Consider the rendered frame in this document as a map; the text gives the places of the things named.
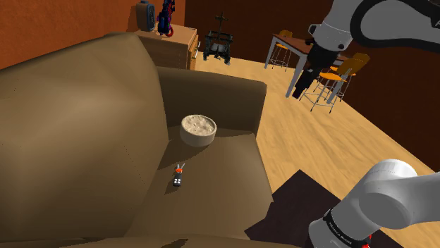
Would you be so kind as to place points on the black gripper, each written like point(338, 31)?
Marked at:
point(319, 58)

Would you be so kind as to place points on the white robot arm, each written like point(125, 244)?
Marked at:
point(385, 195)

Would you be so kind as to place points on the brown table with grey legs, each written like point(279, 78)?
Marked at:
point(292, 46)

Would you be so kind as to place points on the black metal stand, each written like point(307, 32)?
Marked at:
point(218, 43)

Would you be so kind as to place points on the beige round bowl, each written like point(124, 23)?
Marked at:
point(198, 129)

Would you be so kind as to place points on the wooden chest of drawers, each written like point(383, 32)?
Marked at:
point(172, 48)

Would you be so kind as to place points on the blue purple figure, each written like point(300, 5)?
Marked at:
point(165, 17)

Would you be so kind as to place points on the brown sofa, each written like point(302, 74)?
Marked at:
point(86, 137)

